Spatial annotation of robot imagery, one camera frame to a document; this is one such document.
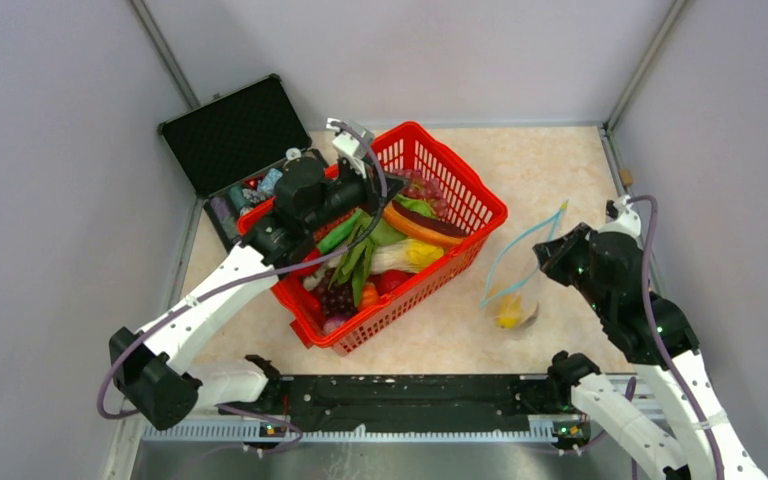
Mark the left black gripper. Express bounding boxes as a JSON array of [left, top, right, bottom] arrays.
[[304, 155, 409, 233]]

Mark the clear zip top bag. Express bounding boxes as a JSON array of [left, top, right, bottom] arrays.
[[479, 201, 569, 331]]

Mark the red grape bunch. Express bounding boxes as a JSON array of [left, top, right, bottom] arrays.
[[394, 169, 449, 220]]

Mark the purple red onion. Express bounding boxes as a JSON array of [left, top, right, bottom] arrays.
[[322, 316, 348, 335]]

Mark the white brown mushroom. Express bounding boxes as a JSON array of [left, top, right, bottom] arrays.
[[521, 302, 540, 328]]

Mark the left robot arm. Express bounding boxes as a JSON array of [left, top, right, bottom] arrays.
[[96, 158, 409, 430]]

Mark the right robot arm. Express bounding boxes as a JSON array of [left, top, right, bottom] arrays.
[[533, 224, 767, 479]]

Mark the green pepper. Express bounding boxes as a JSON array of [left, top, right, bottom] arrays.
[[316, 210, 364, 255]]

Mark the red plastic shopping basket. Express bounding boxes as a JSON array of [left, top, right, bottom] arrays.
[[271, 121, 508, 356]]

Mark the green leafy vegetable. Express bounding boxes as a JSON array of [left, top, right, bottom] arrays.
[[329, 211, 407, 307]]

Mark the light green lettuce head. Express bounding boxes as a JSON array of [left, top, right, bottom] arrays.
[[393, 194, 437, 219]]

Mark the dark purple grape bunch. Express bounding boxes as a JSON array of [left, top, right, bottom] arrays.
[[312, 269, 358, 320]]

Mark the small orange pumpkin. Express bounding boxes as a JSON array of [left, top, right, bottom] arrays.
[[357, 282, 380, 312]]

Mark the red chili pepper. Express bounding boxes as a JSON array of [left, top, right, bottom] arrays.
[[296, 288, 323, 327]]

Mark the black poker chip case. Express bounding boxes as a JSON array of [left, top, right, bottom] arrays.
[[157, 74, 327, 250]]

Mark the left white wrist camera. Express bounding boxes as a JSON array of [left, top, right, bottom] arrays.
[[326, 118, 375, 179]]

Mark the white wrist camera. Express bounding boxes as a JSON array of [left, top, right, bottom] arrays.
[[598, 195, 642, 240], [326, 118, 375, 179]]

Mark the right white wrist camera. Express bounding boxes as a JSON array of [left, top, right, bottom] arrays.
[[598, 195, 642, 240]]

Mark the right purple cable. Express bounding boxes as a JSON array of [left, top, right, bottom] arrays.
[[625, 195, 726, 480]]

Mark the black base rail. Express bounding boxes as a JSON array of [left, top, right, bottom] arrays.
[[234, 374, 581, 433]]

